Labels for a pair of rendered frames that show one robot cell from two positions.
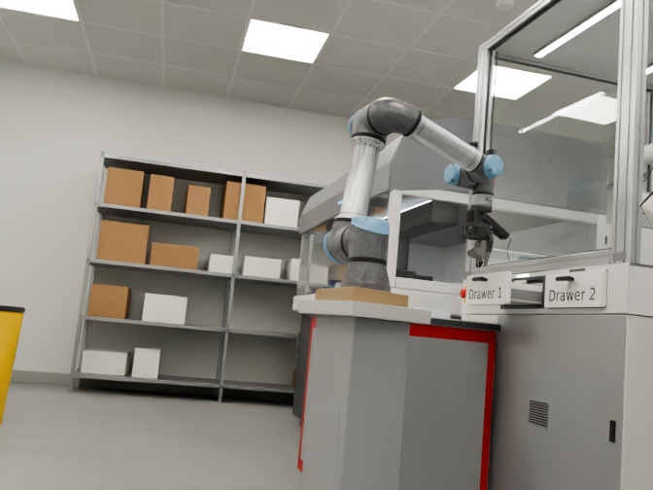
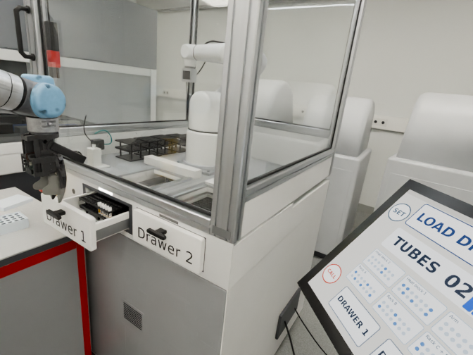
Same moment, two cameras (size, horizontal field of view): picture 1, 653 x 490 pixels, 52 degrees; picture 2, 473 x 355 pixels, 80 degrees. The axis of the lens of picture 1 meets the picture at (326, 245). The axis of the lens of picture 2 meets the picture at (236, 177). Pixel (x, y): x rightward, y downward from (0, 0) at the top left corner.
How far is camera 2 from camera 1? 1.63 m
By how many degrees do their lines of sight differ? 50
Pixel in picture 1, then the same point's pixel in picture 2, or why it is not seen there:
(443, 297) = not seen: hidden behind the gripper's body
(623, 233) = (226, 211)
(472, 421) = (70, 314)
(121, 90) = not seen: outside the picture
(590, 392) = (184, 329)
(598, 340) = (193, 295)
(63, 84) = not seen: outside the picture
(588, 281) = (184, 243)
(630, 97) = (246, 38)
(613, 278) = (212, 250)
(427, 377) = (8, 313)
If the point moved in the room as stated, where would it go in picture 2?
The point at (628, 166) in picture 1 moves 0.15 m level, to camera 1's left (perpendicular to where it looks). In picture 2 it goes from (237, 134) to (182, 137)
